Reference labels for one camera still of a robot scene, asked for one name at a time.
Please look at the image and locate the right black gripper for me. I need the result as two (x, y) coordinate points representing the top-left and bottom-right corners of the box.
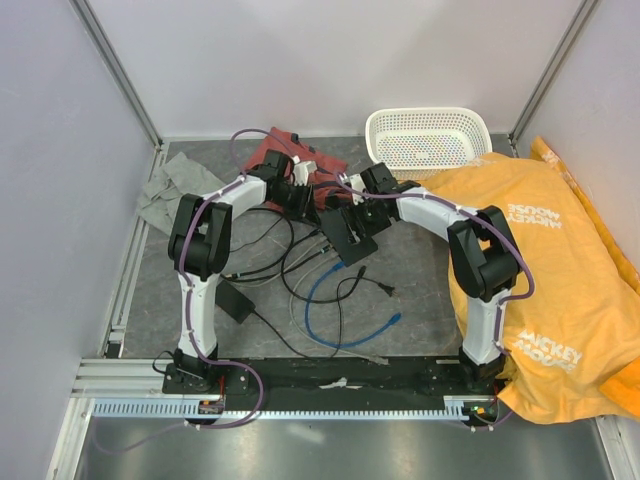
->
(338, 195), (391, 246)

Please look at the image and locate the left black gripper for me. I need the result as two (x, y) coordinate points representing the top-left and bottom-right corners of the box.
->
(270, 183), (322, 228)

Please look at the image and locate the black network switch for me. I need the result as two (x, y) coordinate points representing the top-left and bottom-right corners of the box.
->
(319, 210), (378, 267)

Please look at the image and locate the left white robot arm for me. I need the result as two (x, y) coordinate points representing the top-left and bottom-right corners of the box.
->
(168, 149), (316, 393)

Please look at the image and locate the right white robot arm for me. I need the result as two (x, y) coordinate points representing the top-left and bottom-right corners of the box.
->
(321, 163), (525, 394)

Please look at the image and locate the red cloth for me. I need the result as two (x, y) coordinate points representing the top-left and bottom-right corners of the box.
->
(243, 126), (351, 214)

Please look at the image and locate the white plastic basket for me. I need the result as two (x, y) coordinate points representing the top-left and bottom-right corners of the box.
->
(364, 107), (493, 180)

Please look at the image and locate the grey cloth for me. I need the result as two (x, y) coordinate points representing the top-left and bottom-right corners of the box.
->
(136, 152), (229, 236)

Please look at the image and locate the black power adapter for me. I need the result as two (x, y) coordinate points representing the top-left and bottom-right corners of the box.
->
(215, 281), (256, 324)

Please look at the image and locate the orange Mickey Mouse blanket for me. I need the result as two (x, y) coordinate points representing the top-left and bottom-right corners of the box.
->
(423, 139), (639, 424)

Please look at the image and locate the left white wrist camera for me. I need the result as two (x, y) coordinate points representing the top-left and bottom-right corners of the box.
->
(292, 157), (317, 186)

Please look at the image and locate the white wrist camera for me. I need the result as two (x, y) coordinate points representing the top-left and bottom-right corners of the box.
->
(337, 173), (366, 205)
(292, 157), (317, 186)

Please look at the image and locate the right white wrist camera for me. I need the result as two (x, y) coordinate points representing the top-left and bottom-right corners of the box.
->
(337, 173), (366, 205)

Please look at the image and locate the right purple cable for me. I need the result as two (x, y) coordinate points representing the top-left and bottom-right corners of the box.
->
(335, 172), (535, 432)

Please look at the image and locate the black power cord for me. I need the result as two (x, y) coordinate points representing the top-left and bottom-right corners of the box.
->
(249, 267), (399, 360)

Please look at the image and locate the grey ethernet cable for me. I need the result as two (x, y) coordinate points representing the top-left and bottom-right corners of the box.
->
(234, 234), (389, 364)

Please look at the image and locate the blue ethernet cable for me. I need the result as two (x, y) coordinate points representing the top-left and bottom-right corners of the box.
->
(305, 260), (405, 347)

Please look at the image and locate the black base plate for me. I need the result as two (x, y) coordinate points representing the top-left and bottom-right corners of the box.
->
(153, 356), (496, 410)

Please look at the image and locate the white slotted cable duct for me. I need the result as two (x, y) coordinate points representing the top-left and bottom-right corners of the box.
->
(92, 396), (492, 423)

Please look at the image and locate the left aluminium frame post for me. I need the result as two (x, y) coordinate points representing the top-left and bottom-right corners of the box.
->
(69, 0), (163, 149)

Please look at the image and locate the aluminium frame post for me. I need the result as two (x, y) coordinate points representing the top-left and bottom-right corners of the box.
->
(69, 0), (163, 149)
(508, 0), (600, 150)

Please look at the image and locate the aluminium rail left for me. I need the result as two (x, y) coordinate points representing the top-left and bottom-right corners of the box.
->
(97, 144), (169, 357)

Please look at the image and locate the right aluminium frame post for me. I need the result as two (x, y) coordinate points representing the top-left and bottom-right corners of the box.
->
(508, 0), (600, 150)

